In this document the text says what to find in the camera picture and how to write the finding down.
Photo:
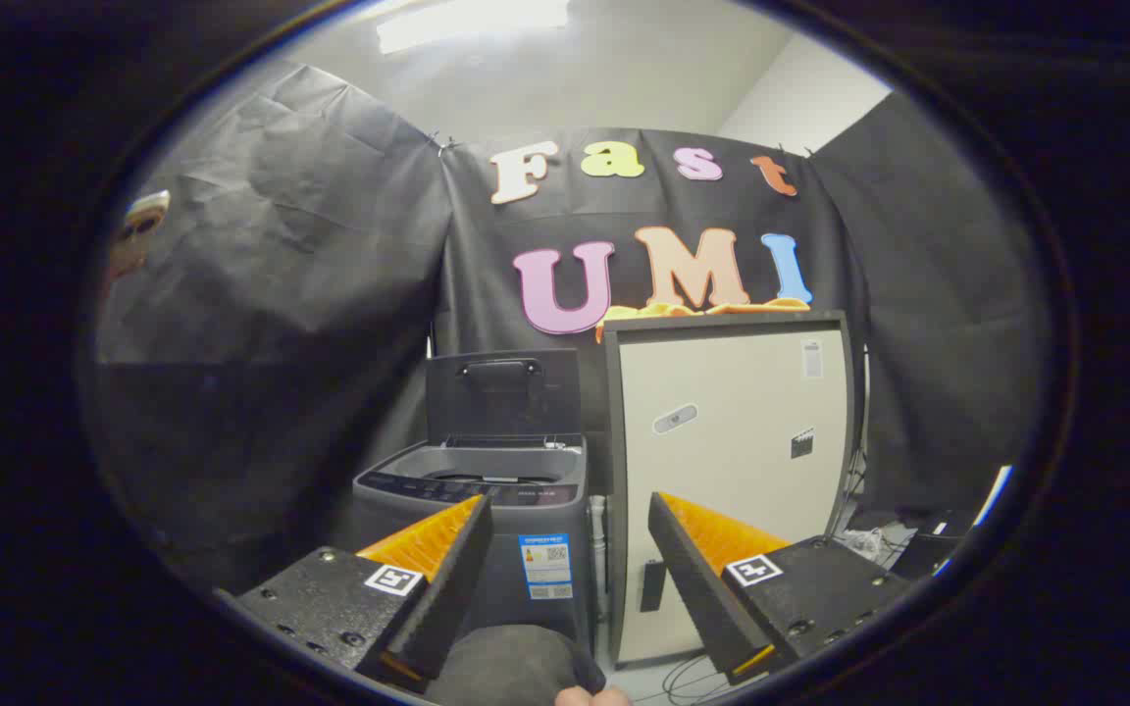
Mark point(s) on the white drain pipe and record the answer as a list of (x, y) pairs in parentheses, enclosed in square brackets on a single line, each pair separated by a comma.
[(600, 559)]

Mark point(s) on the orange polo shirt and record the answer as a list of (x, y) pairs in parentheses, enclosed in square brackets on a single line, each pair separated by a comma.
[(668, 310)]

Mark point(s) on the metal clip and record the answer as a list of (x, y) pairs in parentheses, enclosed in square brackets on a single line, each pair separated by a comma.
[(443, 147)]

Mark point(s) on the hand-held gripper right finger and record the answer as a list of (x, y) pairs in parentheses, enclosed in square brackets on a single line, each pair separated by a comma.
[(697, 588)]

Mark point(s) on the black box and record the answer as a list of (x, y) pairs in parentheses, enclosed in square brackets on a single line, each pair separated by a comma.
[(933, 549)]

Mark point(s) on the beige cabinet with dark frame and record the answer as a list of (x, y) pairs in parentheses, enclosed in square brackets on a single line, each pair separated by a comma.
[(742, 392)]

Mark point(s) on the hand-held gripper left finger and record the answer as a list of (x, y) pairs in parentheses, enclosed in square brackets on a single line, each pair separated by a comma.
[(447, 579)]

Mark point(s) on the person's leg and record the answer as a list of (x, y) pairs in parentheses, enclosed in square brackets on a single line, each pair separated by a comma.
[(506, 667)]

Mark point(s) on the black backdrop cloth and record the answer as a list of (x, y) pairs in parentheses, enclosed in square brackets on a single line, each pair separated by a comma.
[(330, 294)]

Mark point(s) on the round tan wall decoration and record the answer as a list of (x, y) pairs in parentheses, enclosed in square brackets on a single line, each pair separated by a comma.
[(138, 230)]

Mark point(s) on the grey washing machine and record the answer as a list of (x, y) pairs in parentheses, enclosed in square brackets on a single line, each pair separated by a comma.
[(506, 579)]

